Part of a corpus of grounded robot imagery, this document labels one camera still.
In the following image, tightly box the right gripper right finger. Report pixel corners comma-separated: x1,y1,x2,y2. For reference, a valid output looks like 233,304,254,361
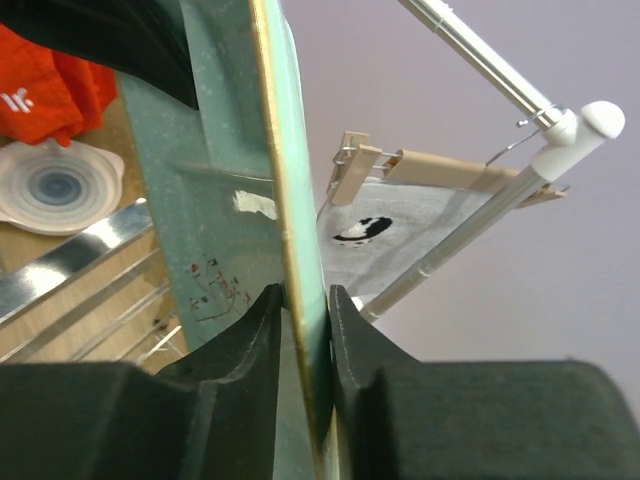
329,285,639,479

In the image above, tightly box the wooden clip hanger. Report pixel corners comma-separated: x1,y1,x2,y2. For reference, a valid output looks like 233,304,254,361
327,130,571,209

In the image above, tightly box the metal dish rack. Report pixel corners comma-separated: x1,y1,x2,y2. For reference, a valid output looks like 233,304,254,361
1,198,186,371

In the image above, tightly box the white clothes rail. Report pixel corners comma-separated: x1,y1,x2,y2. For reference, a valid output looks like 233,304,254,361
360,0,626,323

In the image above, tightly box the light blue divided tray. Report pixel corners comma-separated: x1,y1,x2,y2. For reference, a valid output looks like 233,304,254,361
121,1,340,479

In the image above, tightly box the orange oven mitt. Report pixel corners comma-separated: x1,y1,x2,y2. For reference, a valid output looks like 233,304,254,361
1,27,117,147

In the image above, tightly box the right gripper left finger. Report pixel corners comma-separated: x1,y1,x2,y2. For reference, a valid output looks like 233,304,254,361
1,284,281,479

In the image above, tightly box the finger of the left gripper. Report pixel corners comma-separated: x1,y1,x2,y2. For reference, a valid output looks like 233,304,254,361
1,0,198,109

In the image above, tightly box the grey hanging cloth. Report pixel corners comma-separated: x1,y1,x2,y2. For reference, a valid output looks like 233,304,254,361
317,178,491,296

